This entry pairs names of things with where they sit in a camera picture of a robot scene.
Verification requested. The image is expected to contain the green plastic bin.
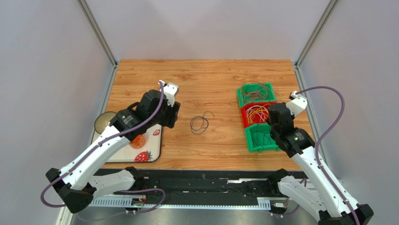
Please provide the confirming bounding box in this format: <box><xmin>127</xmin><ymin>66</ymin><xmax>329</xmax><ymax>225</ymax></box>
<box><xmin>236</xmin><ymin>82</ymin><xmax>277</xmax><ymax>108</ymax></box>
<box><xmin>244</xmin><ymin>123</ymin><xmax>280</xmax><ymax>152</ymax></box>

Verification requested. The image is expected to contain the blue cable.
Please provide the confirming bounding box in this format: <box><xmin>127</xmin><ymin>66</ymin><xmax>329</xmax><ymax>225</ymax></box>
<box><xmin>190</xmin><ymin>111</ymin><xmax>215</xmax><ymax>135</ymax></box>

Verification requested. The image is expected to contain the right aluminium frame post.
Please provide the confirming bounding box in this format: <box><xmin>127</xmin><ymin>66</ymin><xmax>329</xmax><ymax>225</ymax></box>
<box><xmin>295</xmin><ymin>0</ymin><xmax>340</xmax><ymax>68</ymax></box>

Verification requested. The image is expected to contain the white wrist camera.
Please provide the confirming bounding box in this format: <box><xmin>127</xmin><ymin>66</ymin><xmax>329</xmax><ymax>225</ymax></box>
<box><xmin>286</xmin><ymin>91</ymin><xmax>308</xmax><ymax>118</ymax></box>
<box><xmin>159</xmin><ymin>80</ymin><xmax>179</xmax><ymax>107</ymax></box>

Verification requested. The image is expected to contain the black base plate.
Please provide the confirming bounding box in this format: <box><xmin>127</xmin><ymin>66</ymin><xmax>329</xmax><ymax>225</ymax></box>
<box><xmin>131</xmin><ymin>169</ymin><xmax>288</xmax><ymax>205</ymax></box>

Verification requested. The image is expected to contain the red plastic bin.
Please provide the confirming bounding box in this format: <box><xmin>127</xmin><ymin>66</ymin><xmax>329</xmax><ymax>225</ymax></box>
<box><xmin>240</xmin><ymin>101</ymin><xmax>277</xmax><ymax>128</ymax></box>

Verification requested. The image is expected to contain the white cable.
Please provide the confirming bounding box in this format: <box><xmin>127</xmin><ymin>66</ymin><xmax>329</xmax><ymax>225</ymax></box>
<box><xmin>246</xmin><ymin>105</ymin><xmax>270</xmax><ymax>124</ymax></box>

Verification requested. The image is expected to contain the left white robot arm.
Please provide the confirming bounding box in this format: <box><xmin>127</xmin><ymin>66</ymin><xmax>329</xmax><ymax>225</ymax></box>
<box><xmin>40</xmin><ymin>84</ymin><xmax>180</xmax><ymax>213</ymax></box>

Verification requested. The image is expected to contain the left aluminium frame post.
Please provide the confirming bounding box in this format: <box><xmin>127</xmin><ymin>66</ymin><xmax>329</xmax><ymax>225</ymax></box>
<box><xmin>77</xmin><ymin>0</ymin><xmax>118</xmax><ymax>68</ymax></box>

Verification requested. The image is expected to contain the orange cable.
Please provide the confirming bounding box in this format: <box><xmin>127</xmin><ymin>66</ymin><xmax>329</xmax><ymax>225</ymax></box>
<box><xmin>246</xmin><ymin>106</ymin><xmax>269</xmax><ymax>124</ymax></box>

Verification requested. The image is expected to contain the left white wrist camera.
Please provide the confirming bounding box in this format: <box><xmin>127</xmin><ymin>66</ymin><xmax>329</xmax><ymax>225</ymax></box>
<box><xmin>159</xmin><ymin>80</ymin><xmax>179</xmax><ymax>107</ymax></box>

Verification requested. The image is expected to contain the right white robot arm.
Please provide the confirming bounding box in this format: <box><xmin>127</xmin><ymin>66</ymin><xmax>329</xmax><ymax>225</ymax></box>
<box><xmin>267</xmin><ymin>102</ymin><xmax>374</xmax><ymax>225</ymax></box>

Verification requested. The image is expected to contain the orange glass mug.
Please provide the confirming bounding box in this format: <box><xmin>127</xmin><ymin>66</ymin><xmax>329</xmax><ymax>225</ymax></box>
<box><xmin>129</xmin><ymin>134</ymin><xmax>146</xmax><ymax>149</ymax></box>

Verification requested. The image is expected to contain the aluminium frame post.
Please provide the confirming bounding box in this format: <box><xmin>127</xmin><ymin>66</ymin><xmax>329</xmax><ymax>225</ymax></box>
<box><xmin>77</xmin><ymin>0</ymin><xmax>118</xmax><ymax>68</ymax></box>
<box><xmin>295</xmin><ymin>0</ymin><xmax>340</xmax><ymax>68</ymax></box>

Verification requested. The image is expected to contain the grey slotted cable duct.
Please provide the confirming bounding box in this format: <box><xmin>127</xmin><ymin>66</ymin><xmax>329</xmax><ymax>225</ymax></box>
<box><xmin>89</xmin><ymin>196</ymin><xmax>272</xmax><ymax>210</ymax></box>

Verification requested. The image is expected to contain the near green plastic bin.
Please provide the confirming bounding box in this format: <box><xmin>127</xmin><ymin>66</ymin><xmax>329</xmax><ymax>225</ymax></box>
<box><xmin>244</xmin><ymin>123</ymin><xmax>280</xmax><ymax>152</ymax></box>

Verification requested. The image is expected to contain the strawberry pattern tray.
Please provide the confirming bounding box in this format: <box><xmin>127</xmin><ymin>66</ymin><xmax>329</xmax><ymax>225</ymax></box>
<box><xmin>107</xmin><ymin>125</ymin><xmax>163</xmax><ymax>163</ymax></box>

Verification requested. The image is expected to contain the dark red cable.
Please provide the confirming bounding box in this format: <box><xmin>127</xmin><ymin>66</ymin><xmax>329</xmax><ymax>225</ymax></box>
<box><xmin>240</xmin><ymin>82</ymin><xmax>270</xmax><ymax>104</ymax></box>

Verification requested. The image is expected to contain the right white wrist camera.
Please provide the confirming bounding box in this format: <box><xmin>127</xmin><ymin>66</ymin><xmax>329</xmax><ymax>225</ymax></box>
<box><xmin>286</xmin><ymin>91</ymin><xmax>308</xmax><ymax>118</ymax></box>

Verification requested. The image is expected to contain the far green plastic bin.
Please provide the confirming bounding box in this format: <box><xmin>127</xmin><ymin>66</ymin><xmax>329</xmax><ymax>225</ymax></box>
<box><xmin>236</xmin><ymin>82</ymin><xmax>277</xmax><ymax>108</ymax></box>

